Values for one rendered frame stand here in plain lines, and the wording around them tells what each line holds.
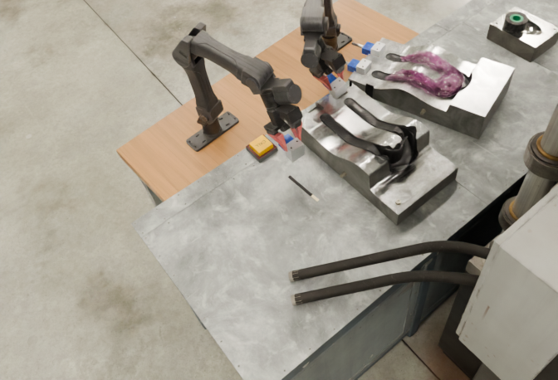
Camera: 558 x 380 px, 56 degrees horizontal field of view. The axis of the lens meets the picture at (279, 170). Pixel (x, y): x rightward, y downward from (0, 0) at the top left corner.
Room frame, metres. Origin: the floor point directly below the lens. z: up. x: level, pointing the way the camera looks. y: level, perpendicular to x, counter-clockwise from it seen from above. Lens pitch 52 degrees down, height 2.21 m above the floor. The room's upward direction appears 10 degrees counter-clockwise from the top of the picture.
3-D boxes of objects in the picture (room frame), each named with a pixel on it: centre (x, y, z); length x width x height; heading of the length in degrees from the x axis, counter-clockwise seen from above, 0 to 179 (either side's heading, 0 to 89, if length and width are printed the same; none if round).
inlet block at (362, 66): (1.48, -0.34, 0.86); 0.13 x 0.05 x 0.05; 47
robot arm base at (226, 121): (1.32, 0.21, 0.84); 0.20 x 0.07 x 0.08; 124
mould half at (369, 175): (1.09, -0.31, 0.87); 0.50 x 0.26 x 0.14; 30
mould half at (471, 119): (1.34, -0.58, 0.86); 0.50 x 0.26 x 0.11; 47
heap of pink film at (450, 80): (1.33, -0.57, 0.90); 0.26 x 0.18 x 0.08; 47
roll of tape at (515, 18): (1.51, -0.96, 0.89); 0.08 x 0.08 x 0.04
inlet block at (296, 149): (1.10, -0.04, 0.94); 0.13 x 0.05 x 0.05; 30
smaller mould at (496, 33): (1.50, -1.00, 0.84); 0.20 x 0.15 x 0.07; 30
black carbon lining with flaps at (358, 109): (1.10, -0.31, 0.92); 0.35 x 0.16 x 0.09; 30
